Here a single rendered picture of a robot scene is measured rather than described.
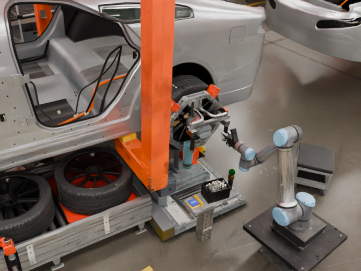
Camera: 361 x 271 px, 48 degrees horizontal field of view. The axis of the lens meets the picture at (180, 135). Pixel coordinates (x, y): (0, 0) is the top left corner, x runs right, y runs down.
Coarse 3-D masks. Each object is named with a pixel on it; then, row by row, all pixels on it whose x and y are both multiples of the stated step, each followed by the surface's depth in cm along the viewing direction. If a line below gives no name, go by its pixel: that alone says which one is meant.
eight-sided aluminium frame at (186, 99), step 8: (184, 96) 335; (192, 96) 341; (200, 96) 338; (208, 96) 343; (184, 104) 334; (176, 112) 333; (216, 112) 361; (216, 128) 370; (208, 136) 370; (176, 144) 353; (200, 144) 369
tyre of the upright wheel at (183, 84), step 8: (176, 80) 347; (184, 80) 346; (192, 80) 349; (200, 80) 358; (176, 88) 339; (184, 88) 337; (192, 88) 340; (200, 88) 345; (176, 96) 335; (216, 96) 361
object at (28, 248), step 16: (112, 208) 327; (128, 208) 332; (144, 208) 343; (80, 224) 312; (96, 224) 321; (32, 240) 296; (48, 240) 302; (64, 240) 311; (0, 256) 285; (32, 256) 301
